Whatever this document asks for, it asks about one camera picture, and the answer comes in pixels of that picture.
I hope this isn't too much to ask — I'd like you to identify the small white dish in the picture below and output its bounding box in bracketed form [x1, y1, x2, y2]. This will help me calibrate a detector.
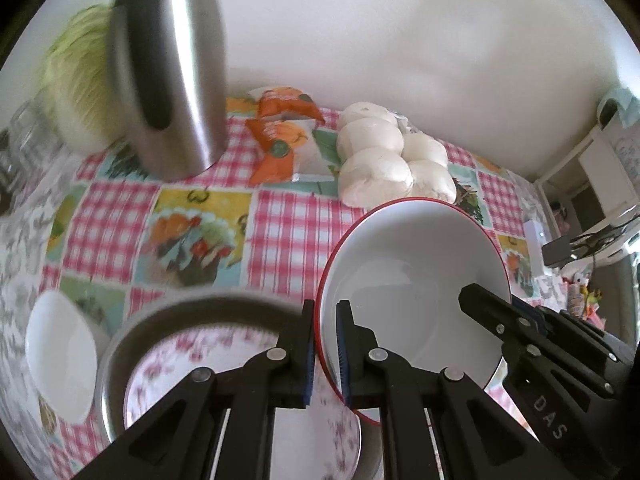
[25, 290, 108, 423]

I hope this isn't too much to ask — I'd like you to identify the orange snack packet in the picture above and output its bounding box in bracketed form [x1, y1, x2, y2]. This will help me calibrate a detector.
[247, 86, 326, 125]
[245, 119, 341, 186]

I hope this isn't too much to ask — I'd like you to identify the black phone cable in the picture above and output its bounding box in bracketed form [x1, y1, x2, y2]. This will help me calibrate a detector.
[570, 215, 640, 257]

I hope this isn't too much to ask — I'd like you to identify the napa cabbage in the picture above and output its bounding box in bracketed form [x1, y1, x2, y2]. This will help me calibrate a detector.
[42, 4, 131, 153]

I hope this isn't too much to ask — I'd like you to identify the white power strip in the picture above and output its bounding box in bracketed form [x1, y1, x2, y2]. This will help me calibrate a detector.
[525, 217, 549, 262]

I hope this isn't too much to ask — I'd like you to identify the stainless steel thermos jug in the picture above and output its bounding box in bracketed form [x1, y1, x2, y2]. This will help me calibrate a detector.
[107, 0, 228, 181]

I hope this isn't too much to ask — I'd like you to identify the grey floral tablecloth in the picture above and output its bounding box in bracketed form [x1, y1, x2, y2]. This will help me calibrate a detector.
[0, 155, 91, 480]

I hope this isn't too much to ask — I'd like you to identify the strawberry print red-rimmed bowl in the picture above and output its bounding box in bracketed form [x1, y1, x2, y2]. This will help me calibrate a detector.
[316, 199, 513, 427]

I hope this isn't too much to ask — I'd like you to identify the bag of white steamed buns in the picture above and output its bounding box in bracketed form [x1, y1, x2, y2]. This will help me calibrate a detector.
[336, 101, 458, 208]

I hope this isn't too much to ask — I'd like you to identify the stainless steel basin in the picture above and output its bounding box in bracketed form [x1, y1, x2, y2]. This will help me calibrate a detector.
[95, 294, 386, 480]

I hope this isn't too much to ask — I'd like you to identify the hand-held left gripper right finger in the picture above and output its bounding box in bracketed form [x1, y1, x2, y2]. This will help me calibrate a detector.
[336, 300, 571, 480]

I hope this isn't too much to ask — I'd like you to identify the pink checked tablecloth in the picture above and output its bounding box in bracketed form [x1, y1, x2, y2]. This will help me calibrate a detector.
[40, 95, 566, 480]

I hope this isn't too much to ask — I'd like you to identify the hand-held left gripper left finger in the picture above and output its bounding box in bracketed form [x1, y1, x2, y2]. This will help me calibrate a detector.
[72, 300, 317, 480]

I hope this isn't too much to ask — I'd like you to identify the floral rimmed white plate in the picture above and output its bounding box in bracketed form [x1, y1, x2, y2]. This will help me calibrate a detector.
[122, 327, 362, 480]

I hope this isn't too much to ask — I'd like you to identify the black charger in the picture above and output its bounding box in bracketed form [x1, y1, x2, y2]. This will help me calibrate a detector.
[542, 237, 577, 267]

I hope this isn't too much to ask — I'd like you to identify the white rack frame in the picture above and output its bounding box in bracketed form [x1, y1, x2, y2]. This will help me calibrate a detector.
[532, 127, 640, 231]

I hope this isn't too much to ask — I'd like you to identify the clear glass cup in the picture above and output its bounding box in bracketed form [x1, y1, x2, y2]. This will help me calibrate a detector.
[7, 101, 66, 171]
[0, 127, 32, 216]

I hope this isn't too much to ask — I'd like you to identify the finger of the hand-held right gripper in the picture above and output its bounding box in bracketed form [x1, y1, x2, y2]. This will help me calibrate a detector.
[459, 283, 617, 399]
[512, 300, 639, 387]

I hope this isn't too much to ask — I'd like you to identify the teal cloth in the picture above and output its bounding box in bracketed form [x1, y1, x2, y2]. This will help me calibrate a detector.
[597, 87, 640, 132]

